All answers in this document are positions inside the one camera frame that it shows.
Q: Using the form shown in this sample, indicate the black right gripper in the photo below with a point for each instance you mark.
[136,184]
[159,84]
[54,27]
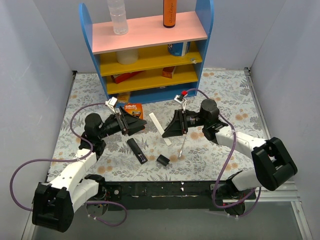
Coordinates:
[184,121]

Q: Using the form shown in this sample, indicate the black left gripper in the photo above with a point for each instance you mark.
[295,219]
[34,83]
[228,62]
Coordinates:
[121,122]

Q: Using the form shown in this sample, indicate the black remote control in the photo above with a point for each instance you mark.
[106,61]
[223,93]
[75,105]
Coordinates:
[137,151]

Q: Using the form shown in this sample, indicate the clear handle screwdriver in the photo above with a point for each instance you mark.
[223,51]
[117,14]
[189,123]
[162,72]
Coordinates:
[182,147]

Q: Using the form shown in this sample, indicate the black battery cover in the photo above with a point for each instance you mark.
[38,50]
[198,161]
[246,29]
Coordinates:
[163,160]

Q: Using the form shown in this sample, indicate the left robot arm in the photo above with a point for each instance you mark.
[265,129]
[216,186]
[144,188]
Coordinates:
[70,180]

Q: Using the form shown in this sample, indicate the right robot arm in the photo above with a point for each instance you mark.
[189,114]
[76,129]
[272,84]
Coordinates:
[273,165]

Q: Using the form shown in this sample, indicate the orange razor box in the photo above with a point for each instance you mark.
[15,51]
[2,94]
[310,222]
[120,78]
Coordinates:
[135,109]

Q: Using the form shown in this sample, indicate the yellow packet on shelf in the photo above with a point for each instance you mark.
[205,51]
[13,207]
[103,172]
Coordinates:
[124,97]

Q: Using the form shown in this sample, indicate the red box on shelf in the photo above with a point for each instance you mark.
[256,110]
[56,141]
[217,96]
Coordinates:
[119,78]

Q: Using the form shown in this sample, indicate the orange box on shelf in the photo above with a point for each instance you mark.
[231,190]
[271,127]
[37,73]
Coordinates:
[168,72]

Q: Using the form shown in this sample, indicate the blue shelf unit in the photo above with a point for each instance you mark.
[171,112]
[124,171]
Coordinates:
[151,38]

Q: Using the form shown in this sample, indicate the white cup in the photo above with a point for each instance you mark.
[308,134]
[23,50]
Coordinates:
[127,57]

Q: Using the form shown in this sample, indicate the blue white can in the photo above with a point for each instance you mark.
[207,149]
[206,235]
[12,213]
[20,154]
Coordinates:
[179,49]

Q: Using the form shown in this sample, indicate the clear plastic bottle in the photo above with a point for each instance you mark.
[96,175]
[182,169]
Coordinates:
[118,16]

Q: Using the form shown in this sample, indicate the orange cologne bottle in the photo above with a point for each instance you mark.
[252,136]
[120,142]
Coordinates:
[169,13]

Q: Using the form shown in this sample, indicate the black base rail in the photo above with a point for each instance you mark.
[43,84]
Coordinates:
[161,195]

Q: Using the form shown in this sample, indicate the aluminium frame rail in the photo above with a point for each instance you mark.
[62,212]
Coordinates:
[288,193]

